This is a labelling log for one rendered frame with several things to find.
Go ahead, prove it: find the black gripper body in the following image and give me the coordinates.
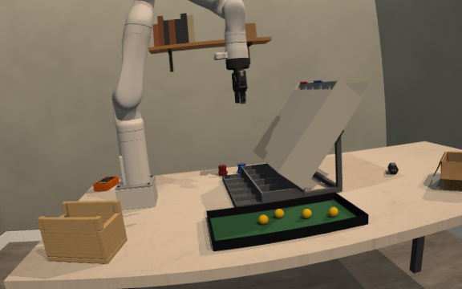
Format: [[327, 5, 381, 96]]
[[226, 58, 249, 82]]

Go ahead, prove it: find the blue plug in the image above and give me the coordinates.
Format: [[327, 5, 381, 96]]
[[237, 163, 245, 173]]

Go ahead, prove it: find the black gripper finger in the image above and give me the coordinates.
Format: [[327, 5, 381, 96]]
[[233, 70, 247, 104], [232, 73, 239, 104]]

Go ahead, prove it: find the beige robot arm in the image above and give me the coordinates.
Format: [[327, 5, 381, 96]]
[[112, 0, 249, 185]]

